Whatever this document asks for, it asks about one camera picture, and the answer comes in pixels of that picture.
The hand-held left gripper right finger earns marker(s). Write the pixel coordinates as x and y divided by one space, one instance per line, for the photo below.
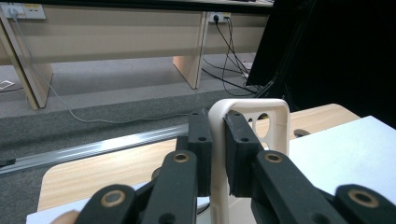
241 161

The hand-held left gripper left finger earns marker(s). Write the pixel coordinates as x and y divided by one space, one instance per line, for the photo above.
200 130

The beige phone case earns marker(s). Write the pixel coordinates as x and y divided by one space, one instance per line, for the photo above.
218 140

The black tripod stand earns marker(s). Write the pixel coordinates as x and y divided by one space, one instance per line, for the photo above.
267 88

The white table mat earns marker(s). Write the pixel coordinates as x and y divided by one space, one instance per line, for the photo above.
342 155

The white power socket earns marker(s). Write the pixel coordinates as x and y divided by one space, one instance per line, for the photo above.
35 11
218 17
12 11

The beige wooden bench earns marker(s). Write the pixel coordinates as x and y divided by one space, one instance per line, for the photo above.
109 34

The black curtain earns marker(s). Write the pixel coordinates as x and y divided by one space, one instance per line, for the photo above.
342 46

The aluminium floor rail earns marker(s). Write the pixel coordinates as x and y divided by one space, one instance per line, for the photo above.
93 149

